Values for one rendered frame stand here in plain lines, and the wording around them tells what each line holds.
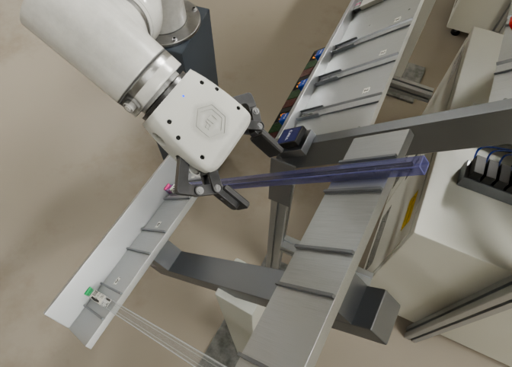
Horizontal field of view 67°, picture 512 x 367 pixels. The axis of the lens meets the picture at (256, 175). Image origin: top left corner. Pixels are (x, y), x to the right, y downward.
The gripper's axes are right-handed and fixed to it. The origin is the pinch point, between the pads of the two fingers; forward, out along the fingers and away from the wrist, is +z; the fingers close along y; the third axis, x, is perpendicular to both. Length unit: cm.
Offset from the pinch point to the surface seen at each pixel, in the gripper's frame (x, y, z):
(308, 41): 100, 128, 20
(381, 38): 8.4, 47.9, 10.1
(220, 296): 7.0, -14.1, 7.5
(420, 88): 42, 91, 50
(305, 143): 10.3, 16.5, 8.3
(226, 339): 78, -13, 49
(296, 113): 19.8, 27.2, 7.1
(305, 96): 20.0, 32.5, 6.8
